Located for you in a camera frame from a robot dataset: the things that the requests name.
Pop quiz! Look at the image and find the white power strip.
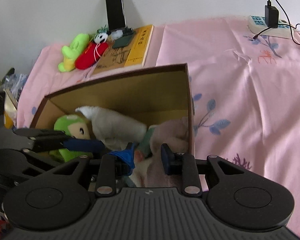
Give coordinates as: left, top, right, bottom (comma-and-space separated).
247, 15, 294, 39

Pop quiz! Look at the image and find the lime green plush toy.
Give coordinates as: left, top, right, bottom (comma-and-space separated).
58, 33, 90, 73

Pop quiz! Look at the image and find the mint green plush doll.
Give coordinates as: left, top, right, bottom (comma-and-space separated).
139, 127, 155, 159

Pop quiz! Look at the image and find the black smartphone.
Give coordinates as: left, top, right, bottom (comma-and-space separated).
105, 0, 127, 32

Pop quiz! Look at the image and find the brown cardboard box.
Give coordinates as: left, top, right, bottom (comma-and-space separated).
30, 64, 197, 161

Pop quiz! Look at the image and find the crumpled plastic bag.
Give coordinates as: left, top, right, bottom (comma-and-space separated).
6, 73, 29, 98

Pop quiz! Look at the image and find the small panda plush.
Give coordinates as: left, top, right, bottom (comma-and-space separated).
93, 29, 112, 44

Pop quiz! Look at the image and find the yellow book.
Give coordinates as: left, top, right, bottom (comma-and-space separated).
92, 24, 154, 75

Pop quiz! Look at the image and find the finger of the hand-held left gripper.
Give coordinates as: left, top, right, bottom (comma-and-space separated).
13, 128, 105, 153

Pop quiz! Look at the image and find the pink printed bedsheet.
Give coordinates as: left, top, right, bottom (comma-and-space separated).
16, 16, 300, 238

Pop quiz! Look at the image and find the dark green phone stand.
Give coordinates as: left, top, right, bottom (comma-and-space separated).
112, 27, 136, 49

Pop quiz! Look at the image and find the red plush toy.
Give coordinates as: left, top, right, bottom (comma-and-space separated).
75, 41, 109, 70

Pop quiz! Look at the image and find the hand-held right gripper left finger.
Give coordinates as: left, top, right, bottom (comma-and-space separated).
53, 142, 135, 197

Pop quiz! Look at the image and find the black charger cable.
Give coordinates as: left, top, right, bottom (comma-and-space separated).
252, 0, 300, 49

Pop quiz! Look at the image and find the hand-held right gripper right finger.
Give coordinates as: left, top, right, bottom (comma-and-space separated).
161, 144, 248, 197

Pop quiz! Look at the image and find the green bean plush toy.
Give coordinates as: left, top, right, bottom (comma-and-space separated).
50, 114, 93, 163

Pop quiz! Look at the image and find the black charger adapter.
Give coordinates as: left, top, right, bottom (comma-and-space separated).
264, 5, 280, 28

